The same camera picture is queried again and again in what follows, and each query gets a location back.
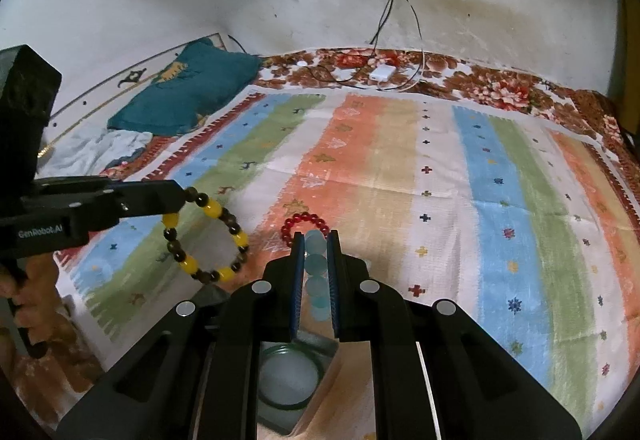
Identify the white power adapter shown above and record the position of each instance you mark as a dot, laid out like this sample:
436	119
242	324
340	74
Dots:
382	73

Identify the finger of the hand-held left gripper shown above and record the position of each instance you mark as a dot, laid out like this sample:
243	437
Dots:
145	200

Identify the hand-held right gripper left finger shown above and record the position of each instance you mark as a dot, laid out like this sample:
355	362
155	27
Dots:
298	285

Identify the white crumpled cloth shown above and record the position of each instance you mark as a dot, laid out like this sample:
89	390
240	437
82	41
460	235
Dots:
100	149

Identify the person's left hand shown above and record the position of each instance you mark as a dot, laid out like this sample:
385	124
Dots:
37	285

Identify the green bangle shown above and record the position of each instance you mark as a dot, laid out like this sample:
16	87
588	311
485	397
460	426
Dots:
287	406

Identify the teal pillow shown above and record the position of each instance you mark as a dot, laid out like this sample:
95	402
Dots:
190	89

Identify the striped colourful blanket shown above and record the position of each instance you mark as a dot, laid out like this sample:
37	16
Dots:
400	169

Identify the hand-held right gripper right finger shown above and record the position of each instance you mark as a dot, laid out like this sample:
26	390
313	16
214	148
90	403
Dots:
334	287

